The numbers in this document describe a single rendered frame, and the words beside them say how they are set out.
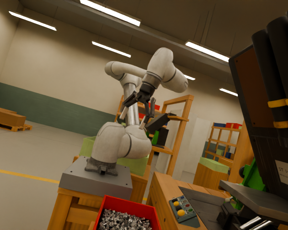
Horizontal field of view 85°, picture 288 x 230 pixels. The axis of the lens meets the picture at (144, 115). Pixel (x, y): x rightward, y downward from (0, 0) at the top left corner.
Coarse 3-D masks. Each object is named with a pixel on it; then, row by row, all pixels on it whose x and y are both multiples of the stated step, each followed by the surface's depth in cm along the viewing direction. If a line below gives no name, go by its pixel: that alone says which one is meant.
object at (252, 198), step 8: (224, 184) 48; (232, 184) 49; (232, 192) 44; (240, 192) 42; (248, 192) 45; (256, 192) 48; (264, 192) 51; (240, 200) 41; (248, 200) 38; (256, 200) 39; (264, 200) 41; (272, 200) 43; (280, 200) 46; (248, 208) 40; (256, 208) 36; (264, 208) 35; (272, 208) 36; (280, 208) 38; (264, 216) 36; (272, 216) 35; (280, 216) 35
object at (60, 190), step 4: (60, 188) 74; (64, 188) 74; (60, 192) 74; (64, 192) 74; (68, 192) 75; (72, 192) 75; (76, 192) 75; (80, 192) 75; (76, 196) 75; (80, 196) 75; (84, 196) 76; (88, 196) 76; (92, 196) 76; (96, 196) 76; (100, 196) 77; (96, 200) 76; (100, 200) 77
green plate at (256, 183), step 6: (252, 162) 62; (252, 168) 62; (246, 174) 63; (252, 174) 62; (258, 174) 60; (246, 180) 63; (252, 180) 61; (258, 180) 59; (246, 186) 64; (252, 186) 61; (258, 186) 58; (264, 186) 56
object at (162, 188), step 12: (156, 180) 108; (168, 180) 111; (156, 192) 100; (168, 192) 89; (180, 192) 95; (156, 204) 92; (168, 204) 75; (168, 216) 70; (168, 228) 66; (180, 228) 58; (192, 228) 61; (204, 228) 63
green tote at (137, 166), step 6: (84, 138) 143; (90, 138) 156; (84, 144) 143; (90, 144) 143; (84, 150) 143; (90, 150) 142; (90, 156) 142; (120, 162) 139; (126, 162) 139; (132, 162) 139; (138, 162) 138; (144, 162) 138; (132, 168) 138; (138, 168) 138; (144, 168) 138; (138, 174) 138
